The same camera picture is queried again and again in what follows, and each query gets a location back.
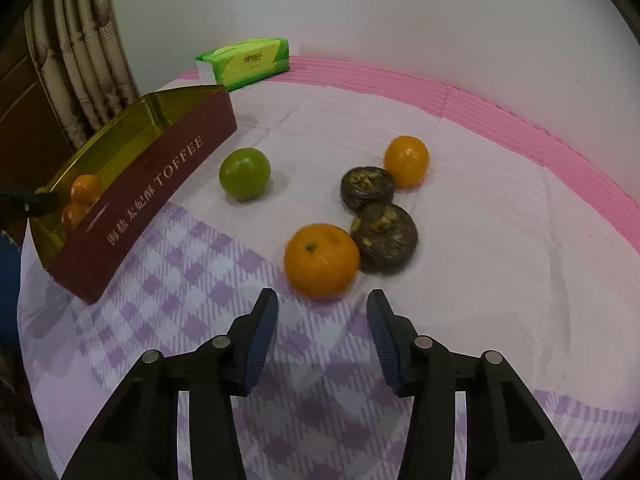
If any green tissue pack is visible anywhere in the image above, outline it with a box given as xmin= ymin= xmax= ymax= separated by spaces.
xmin=195 ymin=37 xmax=291 ymax=92

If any small smooth orange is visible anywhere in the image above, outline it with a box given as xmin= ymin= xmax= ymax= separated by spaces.
xmin=383 ymin=135 xmax=430 ymax=189

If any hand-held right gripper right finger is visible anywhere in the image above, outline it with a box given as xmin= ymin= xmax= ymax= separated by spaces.
xmin=366 ymin=289 xmax=583 ymax=480

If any brown wooden door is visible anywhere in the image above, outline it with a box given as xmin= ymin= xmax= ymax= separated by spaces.
xmin=0 ymin=25 xmax=76 ymax=196

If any dark brown mangosteen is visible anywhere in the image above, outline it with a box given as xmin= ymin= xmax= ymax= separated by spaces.
xmin=350 ymin=202 xmax=419 ymax=275
xmin=340 ymin=166 xmax=396 ymax=211

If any small red persimmon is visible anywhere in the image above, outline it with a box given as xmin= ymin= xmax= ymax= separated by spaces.
xmin=61 ymin=203 xmax=88 ymax=228

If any green lime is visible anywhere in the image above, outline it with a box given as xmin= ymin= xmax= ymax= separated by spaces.
xmin=219 ymin=148 xmax=271 ymax=202

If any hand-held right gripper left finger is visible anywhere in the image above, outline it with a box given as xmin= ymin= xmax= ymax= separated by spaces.
xmin=61 ymin=289 xmax=279 ymax=480

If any maroon tin box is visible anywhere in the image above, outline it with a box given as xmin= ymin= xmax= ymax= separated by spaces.
xmin=22 ymin=85 xmax=237 ymax=305

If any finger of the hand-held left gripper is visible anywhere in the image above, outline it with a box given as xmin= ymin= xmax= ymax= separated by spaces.
xmin=0 ymin=187 xmax=62 ymax=221

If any large red persimmon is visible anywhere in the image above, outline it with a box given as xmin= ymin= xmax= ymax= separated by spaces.
xmin=70 ymin=174 xmax=105 ymax=206

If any orange mandarin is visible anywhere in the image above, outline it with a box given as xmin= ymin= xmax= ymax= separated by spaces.
xmin=284 ymin=223 xmax=361 ymax=301

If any bamboo print curtain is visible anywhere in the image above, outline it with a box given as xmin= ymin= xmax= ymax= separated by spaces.
xmin=22 ymin=0 xmax=141 ymax=151

